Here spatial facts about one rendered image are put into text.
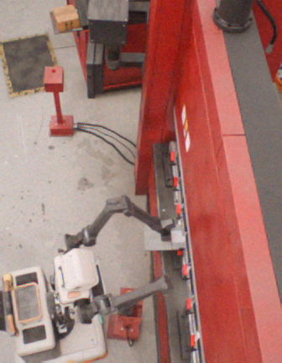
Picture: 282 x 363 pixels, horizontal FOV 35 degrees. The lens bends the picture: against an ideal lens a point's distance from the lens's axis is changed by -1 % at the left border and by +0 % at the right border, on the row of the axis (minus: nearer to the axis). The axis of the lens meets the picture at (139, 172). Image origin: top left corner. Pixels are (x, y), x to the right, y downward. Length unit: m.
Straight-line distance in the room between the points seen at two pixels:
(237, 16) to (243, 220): 1.02
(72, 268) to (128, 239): 1.60
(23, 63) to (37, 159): 1.31
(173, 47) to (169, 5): 0.31
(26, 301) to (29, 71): 2.98
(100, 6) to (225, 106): 1.26
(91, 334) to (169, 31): 2.22
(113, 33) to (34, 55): 2.63
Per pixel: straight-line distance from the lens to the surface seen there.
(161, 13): 2.60
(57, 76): 4.07
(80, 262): 2.52
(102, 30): 2.86
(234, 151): 1.81
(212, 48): 2.18
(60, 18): 4.15
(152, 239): 2.99
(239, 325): 1.80
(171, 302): 3.00
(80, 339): 3.53
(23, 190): 4.35
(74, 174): 4.38
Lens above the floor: 3.75
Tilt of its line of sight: 59 degrees down
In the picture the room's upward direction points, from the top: 7 degrees clockwise
